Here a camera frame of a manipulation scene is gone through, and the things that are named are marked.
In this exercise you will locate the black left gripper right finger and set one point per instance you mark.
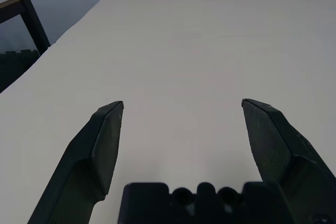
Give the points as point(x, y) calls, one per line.
point(283, 150)

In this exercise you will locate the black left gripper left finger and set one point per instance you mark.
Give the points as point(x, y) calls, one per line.
point(78, 155)

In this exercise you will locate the black foam floor mat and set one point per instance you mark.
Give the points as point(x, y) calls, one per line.
point(13, 69)

